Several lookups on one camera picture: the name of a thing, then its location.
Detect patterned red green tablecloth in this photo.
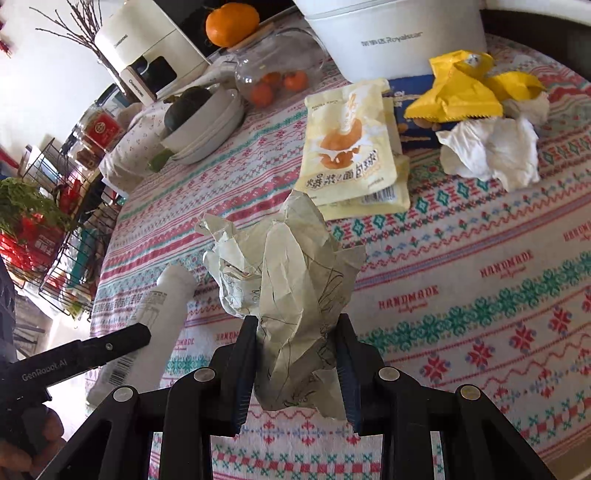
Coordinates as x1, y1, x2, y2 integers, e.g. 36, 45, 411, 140
91, 35, 590, 479

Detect white tissue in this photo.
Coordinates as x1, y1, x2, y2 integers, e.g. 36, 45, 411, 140
437, 92, 550, 192

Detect yellow wrapper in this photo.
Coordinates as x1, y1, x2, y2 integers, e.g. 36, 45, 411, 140
405, 50, 545, 123

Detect white dotted cloth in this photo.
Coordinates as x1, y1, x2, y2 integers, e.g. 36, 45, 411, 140
98, 102, 170, 198

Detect large orange fruit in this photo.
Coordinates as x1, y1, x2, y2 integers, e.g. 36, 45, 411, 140
205, 2, 260, 48

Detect cream snack pouch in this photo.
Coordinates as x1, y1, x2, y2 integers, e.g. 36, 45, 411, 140
294, 78, 411, 221

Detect white electric cooking pot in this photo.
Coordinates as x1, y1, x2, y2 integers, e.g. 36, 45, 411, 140
295, 0, 487, 83

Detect dark green avocado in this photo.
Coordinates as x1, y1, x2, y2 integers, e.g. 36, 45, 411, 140
164, 86, 212, 133

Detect stacked white plates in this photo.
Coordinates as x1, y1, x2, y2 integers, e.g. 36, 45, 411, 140
160, 87, 245, 165

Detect red labelled jar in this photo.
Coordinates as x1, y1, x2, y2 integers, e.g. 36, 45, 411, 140
74, 104, 125, 157

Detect person's left hand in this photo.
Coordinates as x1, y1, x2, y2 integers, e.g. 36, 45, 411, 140
1, 406, 66, 479

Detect blue almond snack box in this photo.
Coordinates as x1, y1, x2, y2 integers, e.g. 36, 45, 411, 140
386, 74, 441, 152

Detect black wire rack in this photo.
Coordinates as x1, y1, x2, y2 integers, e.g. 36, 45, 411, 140
24, 140, 122, 318

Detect white kitchen appliance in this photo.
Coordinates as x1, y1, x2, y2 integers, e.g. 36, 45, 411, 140
95, 1, 209, 105

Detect beige paper wrapper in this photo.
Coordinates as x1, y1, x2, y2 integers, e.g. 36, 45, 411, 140
197, 191, 367, 420

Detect white plastic bottle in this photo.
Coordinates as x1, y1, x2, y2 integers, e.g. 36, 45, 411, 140
85, 263, 198, 407

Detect dried branch decoration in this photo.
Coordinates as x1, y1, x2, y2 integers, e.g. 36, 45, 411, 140
29, 1, 130, 97

